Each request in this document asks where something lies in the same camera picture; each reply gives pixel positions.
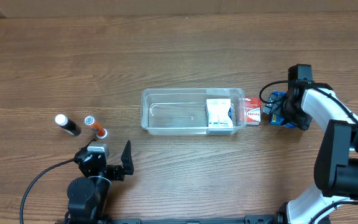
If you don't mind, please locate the blue VapoDrops box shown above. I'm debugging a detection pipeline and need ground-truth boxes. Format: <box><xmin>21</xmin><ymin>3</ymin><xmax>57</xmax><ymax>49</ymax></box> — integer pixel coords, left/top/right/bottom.
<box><xmin>269</xmin><ymin>90</ymin><xmax>296</xmax><ymax>129</ymax></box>

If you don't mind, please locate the white medicine box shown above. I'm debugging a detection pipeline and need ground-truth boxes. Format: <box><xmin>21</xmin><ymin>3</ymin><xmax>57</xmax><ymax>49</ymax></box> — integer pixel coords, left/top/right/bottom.
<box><xmin>206</xmin><ymin>98</ymin><xmax>233</xmax><ymax>128</ymax></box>

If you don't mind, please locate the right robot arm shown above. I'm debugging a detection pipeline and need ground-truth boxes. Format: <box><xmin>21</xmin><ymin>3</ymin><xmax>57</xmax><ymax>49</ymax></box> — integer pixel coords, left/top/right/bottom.
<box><xmin>264</xmin><ymin>80</ymin><xmax>358</xmax><ymax>223</ymax></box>

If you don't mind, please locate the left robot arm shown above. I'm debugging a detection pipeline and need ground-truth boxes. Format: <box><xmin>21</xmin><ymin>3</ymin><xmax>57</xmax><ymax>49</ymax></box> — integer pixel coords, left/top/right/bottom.
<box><xmin>65</xmin><ymin>140</ymin><xmax>134</xmax><ymax>223</ymax></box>

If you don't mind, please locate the clear plastic container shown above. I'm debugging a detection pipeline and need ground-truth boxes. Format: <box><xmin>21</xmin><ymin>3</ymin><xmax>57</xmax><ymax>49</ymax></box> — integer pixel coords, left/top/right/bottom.
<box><xmin>140</xmin><ymin>88</ymin><xmax>247</xmax><ymax>136</ymax></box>

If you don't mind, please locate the orange vitamin tube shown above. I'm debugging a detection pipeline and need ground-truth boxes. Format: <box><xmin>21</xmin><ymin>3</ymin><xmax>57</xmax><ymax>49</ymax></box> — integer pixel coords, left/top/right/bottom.
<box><xmin>84</xmin><ymin>116</ymin><xmax>108</xmax><ymax>139</ymax></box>

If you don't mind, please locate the red Panadol box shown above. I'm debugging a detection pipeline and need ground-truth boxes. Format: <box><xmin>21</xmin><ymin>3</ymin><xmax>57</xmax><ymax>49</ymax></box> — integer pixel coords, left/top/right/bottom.
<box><xmin>245</xmin><ymin>97</ymin><xmax>261</xmax><ymax>126</ymax></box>

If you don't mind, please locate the dark bottle white cap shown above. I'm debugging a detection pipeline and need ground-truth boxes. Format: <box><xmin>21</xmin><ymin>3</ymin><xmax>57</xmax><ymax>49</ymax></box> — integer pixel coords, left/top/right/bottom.
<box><xmin>55</xmin><ymin>114</ymin><xmax>81</xmax><ymax>136</ymax></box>

